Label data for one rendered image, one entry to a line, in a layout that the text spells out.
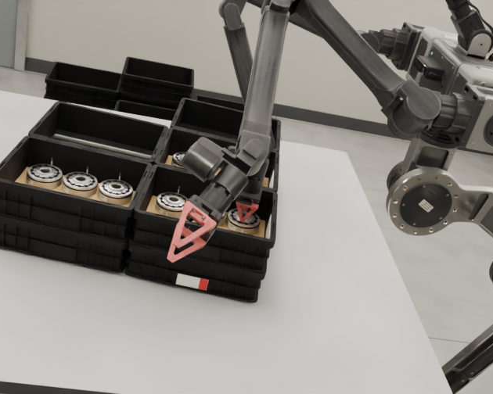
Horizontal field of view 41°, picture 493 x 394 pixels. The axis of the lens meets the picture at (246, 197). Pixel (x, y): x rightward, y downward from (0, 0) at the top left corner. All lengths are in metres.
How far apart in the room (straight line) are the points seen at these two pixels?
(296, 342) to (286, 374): 0.14
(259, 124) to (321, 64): 3.82
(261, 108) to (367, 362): 0.86
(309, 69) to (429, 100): 3.69
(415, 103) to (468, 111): 0.13
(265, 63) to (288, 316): 0.84
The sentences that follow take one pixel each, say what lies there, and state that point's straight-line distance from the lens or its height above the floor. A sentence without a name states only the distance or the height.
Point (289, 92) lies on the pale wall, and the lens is 5.14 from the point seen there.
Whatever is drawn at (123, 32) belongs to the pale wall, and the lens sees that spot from 4.98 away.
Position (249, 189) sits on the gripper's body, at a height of 0.97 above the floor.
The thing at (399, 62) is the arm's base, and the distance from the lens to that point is 1.95.
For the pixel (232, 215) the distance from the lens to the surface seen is 2.02.
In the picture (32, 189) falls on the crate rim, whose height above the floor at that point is 0.93.
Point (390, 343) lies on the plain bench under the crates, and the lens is 2.00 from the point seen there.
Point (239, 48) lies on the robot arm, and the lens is 1.85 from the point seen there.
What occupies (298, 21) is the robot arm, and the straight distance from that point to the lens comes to 1.87.
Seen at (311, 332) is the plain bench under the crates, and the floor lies 0.70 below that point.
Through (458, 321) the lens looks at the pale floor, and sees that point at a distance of 3.52.
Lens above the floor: 1.89
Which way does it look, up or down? 29 degrees down
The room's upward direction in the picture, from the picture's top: 14 degrees clockwise
